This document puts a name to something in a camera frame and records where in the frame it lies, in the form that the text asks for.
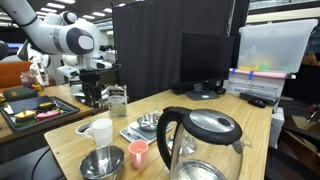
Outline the black computer mouse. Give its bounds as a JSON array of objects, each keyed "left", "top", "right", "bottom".
[{"left": 248, "top": 99, "right": 266, "bottom": 108}]

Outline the black computer monitor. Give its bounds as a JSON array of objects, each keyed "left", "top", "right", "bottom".
[{"left": 171, "top": 32, "right": 234, "bottom": 101}]

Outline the digital kitchen scale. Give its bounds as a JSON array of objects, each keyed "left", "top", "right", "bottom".
[{"left": 120, "top": 122, "right": 157, "bottom": 144}]

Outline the glass electric kettle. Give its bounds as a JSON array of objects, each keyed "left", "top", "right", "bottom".
[{"left": 157, "top": 107, "right": 251, "bottom": 180}]

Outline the pink plastic cup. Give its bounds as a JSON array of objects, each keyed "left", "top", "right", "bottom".
[{"left": 128, "top": 140, "right": 148, "bottom": 168}]

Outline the white mug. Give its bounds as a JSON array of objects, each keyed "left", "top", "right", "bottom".
[{"left": 84, "top": 119, "right": 113, "bottom": 146}]

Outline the clear plastic storage bin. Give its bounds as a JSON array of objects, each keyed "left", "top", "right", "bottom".
[{"left": 238, "top": 19, "right": 318, "bottom": 73}]

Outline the large steel bowl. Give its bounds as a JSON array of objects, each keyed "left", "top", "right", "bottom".
[{"left": 80, "top": 145, "right": 125, "bottom": 180}]

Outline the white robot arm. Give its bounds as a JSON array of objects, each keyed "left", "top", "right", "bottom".
[{"left": 0, "top": 0, "right": 112, "bottom": 108}]

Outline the white jar with dark contents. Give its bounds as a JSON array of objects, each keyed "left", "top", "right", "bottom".
[{"left": 75, "top": 123, "right": 93, "bottom": 135}]

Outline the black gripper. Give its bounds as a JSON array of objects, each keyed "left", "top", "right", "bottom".
[{"left": 79, "top": 70, "right": 102, "bottom": 108}]

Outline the couscous box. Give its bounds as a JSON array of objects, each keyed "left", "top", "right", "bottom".
[{"left": 108, "top": 86, "right": 127, "bottom": 117}]

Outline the black tray with toys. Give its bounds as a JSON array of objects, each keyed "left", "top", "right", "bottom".
[{"left": 1, "top": 96, "right": 79, "bottom": 132}]

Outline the small steel saucepan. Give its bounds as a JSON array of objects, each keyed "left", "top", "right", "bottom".
[{"left": 137, "top": 111, "right": 161, "bottom": 131}]

